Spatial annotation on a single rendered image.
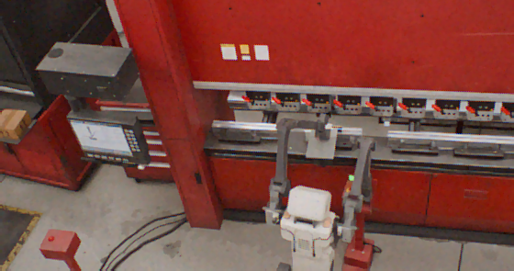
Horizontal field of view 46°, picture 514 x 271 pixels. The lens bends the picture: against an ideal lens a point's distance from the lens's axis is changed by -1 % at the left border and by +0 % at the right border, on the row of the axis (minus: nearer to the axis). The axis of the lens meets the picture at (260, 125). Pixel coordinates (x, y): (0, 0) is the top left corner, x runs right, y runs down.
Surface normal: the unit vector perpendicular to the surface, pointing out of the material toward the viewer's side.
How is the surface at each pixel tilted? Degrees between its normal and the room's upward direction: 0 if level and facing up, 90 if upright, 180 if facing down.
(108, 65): 1
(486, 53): 90
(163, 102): 90
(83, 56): 0
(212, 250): 0
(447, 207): 90
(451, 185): 90
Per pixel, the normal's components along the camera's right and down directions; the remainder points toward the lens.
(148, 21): -0.19, 0.71
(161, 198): -0.12, -0.70
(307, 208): -0.33, 0.04
